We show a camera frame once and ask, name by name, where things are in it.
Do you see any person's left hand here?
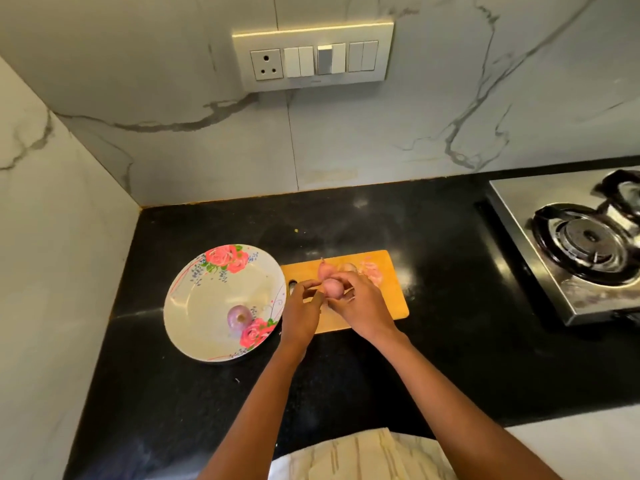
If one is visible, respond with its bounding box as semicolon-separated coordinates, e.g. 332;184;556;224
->
280;279;327;348

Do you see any black stove burner grate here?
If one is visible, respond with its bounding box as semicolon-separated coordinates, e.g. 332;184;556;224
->
600;169;640;221
532;203;640;287

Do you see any stainless steel gas stove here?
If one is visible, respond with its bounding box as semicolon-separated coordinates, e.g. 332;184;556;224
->
488;167;640;327

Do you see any wooden cutting board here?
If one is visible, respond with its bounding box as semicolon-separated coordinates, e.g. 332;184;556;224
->
280;249;411;335

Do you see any white wall switch panel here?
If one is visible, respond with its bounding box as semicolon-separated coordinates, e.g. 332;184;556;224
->
232;21;395;94

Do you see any person's right forearm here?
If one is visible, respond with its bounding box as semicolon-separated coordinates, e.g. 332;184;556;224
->
375;331;563;480

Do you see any white floral plate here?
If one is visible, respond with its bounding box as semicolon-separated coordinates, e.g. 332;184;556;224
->
164;243;288;363

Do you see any pile of onion peels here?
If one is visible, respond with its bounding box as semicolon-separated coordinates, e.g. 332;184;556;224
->
340;259;386;288

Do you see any black stone countertop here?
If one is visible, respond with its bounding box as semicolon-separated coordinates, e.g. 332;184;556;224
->
65;157;640;480

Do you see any beige striped garment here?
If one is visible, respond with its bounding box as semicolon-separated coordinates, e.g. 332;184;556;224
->
268;427;459;480

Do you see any person's left forearm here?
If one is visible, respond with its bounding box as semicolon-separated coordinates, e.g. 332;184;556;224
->
198;335;313;480

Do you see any person's right hand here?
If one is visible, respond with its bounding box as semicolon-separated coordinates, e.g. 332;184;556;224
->
318;269;403;344

